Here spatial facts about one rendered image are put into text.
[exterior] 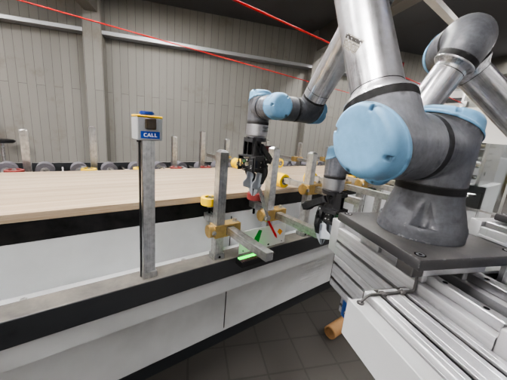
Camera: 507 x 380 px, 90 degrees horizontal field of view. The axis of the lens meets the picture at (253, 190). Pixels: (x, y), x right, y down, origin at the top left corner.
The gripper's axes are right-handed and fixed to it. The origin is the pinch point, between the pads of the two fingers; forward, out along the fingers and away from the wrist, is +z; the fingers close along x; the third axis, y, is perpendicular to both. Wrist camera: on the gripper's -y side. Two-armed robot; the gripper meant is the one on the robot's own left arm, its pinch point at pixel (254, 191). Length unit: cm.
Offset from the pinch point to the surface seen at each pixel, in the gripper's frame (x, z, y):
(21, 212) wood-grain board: -50, 9, 53
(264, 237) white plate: -1.1, 23.2, -14.0
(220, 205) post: -9.6, 6.1, 7.4
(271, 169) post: -1.9, -7.3, -14.9
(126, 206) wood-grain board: -39.0, 9.8, 26.4
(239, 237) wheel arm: 0.2, 15.6, 7.7
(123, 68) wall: -452, -118, -221
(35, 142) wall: -560, 35, -110
